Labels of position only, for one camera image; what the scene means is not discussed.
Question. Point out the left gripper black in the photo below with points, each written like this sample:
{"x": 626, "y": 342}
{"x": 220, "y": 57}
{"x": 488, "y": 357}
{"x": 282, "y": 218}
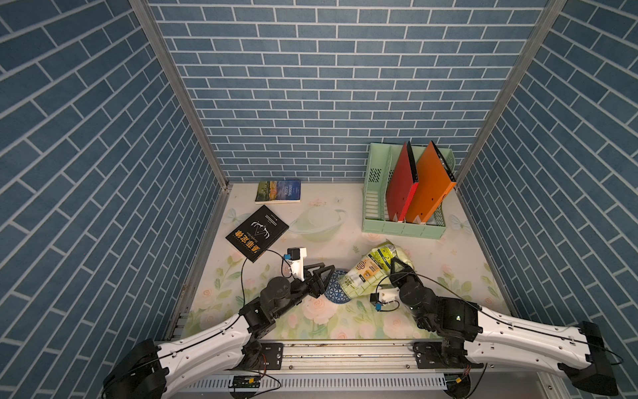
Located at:
{"x": 316, "y": 288}

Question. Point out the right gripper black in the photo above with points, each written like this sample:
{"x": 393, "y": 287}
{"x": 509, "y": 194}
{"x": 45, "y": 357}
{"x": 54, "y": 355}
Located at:
{"x": 396, "y": 279}

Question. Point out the blue patterned ceramic bowl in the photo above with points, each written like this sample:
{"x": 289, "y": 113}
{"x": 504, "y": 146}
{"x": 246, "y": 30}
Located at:
{"x": 334, "y": 291}

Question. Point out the green oats bag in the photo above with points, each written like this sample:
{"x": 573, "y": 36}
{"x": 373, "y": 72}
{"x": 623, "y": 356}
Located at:
{"x": 363, "y": 278}

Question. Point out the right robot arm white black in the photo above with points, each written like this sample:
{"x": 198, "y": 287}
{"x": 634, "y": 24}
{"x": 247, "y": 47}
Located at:
{"x": 475, "y": 335}

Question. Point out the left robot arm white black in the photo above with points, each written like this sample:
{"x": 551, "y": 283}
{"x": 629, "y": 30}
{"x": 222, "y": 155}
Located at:
{"x": 161, "y": 369}

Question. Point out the black book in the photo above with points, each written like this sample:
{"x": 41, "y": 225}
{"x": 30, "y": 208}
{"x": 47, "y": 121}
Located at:
{"x": 257, "y": 233}

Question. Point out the floral table mat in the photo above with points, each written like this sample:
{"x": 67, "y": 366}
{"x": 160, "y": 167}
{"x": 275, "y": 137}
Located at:
{"x": 328, "y": 223}

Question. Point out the blue landscape book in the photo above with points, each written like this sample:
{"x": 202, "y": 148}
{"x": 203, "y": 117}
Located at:
{"x": 278, "y": 192}

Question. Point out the orange folder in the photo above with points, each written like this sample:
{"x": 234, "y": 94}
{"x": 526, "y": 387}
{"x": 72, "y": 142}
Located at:
{"x": 436, "y": 180}

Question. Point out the red folder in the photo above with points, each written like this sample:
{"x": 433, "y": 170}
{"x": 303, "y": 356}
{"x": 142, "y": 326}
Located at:
{"x": 402, "y": 185}

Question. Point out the small black controller board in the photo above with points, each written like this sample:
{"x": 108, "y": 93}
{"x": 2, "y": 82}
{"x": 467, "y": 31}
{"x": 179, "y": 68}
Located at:
{"x": 245, "y": 382}

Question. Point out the mint green file rack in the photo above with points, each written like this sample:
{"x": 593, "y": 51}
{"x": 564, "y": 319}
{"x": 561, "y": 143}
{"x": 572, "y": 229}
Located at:
{"x": 380, "y": 165}

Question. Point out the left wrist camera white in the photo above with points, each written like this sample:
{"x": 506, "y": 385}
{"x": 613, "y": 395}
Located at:
{"x": 296, "y": 258}

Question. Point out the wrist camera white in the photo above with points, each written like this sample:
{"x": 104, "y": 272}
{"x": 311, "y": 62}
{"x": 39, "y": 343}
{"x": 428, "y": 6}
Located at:
{"x": 296, "y": 258}
{"x": 385, "y": 300}

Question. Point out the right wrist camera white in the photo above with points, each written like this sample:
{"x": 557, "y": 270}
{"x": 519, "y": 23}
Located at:
{"x": 385, "y": 300}

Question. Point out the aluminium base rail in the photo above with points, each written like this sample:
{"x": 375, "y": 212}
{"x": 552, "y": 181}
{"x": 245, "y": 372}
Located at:
{"x": 372, "y": 370}

